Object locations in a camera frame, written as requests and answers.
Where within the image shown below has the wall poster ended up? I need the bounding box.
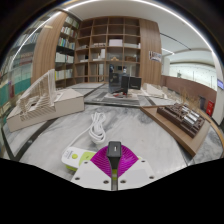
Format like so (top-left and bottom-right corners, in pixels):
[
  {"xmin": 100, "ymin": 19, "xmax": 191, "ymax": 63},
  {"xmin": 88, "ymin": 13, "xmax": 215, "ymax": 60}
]
[{"xmin": 148, "ymin": 50, "xmax": 164, "ymax": 64}]

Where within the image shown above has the white and green power strip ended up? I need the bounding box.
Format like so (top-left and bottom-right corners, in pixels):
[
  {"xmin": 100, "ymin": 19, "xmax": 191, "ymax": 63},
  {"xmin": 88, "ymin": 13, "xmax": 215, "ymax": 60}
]
[{"xmin": 60, "ymin": 146, "xmax": 98, "ymax": 173}]

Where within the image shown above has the brown architectural model, wooden board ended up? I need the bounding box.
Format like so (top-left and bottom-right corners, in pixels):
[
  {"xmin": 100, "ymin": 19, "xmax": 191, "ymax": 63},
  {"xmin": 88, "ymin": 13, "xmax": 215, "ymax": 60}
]
[{"xmin": 139, "ymin": 99, "xmax": 212, "ymax": 159}]

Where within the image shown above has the curved ceiling light strip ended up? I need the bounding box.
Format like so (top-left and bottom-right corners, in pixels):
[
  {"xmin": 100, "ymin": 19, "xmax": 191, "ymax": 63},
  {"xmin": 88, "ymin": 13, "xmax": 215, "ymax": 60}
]
[{"xmin": 63, "ymin": 0, "xmax": 215, "ymax": 54}]

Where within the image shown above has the dark bookshelf with books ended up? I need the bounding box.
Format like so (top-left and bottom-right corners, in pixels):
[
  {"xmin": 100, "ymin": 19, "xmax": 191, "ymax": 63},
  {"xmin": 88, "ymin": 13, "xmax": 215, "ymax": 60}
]
[{"xmin": 54, "ymin": 14, "xmax": 81, "ymax": 90}]

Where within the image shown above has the white coiled power cable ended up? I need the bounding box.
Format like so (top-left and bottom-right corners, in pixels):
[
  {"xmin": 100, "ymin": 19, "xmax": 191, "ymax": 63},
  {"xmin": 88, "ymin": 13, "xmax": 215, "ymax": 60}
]
[{"xmin": 68, "ymin": 111, "xmax": 108, "ymax": 152}]

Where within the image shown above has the large bookshelf with colourful books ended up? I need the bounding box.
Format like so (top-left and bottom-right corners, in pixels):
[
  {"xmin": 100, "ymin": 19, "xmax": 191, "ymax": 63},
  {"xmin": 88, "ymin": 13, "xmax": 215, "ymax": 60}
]
[{"xmin": 0, "ymin": 28, "xmax": 45, "ymax": 116}]

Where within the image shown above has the wall screen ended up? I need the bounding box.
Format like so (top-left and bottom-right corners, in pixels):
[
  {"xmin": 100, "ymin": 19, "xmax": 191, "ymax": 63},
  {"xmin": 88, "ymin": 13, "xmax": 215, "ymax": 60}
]
[{"xmin": 216, "ymin": 78, "xmax": 224, "ymax": 91}]

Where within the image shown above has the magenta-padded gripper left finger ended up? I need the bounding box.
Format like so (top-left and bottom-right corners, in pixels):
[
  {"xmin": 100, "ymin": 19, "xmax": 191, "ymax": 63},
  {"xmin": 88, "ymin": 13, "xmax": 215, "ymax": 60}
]
[{"xmin": 70, "ymin": 148, "xmax": 113, "ymax": 191}]

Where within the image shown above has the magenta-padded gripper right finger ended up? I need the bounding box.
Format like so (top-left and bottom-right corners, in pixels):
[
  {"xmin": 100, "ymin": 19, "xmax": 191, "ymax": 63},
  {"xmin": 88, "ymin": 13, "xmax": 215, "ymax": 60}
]
[{"xmin": 116, "ymin": 148, "xmax": 157, "ymax": 191}]

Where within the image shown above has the curved wooden slatted bench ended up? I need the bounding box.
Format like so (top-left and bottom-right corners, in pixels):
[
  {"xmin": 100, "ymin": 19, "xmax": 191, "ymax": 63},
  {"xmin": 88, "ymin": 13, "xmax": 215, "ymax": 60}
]
[{"xmin": 199, "ymin": 109, "xmax": 224, "ymax": 149}]

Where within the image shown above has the black charger block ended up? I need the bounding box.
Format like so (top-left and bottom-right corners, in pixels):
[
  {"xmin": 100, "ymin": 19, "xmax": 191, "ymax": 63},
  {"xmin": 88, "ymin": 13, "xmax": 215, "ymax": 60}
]
[{"xmin": 106, "ymin": 140, "xmax": 123, "ymax": 181}]

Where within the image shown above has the dark bin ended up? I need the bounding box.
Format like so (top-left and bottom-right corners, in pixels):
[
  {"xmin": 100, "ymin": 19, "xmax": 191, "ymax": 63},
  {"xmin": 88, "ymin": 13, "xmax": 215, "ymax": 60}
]
[{"xmin": 198, "ymin": 96, "xmax": 207, "ymax": 111}]

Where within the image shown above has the white architectural model, beige base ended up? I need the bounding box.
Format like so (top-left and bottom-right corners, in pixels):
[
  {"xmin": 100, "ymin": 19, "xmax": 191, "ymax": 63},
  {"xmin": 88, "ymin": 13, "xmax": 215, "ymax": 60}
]
[{"xmin": 5, "ymin": 68, "xmax": 86, "ymax": 133}]

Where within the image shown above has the wooden cubby shelf unit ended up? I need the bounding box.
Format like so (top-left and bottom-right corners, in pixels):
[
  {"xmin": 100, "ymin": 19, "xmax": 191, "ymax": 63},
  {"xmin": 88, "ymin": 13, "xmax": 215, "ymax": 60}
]
[{"xmin": 74, "ymin": 16, "xmax": 142, "ymax": 85}]

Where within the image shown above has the small white architectural model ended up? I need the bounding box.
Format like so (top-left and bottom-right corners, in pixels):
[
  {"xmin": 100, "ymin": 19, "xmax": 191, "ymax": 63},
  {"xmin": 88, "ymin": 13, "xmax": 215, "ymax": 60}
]
[{"xmin": 142, "ymin": 82, "xmax": 178, "ymax": 102}]

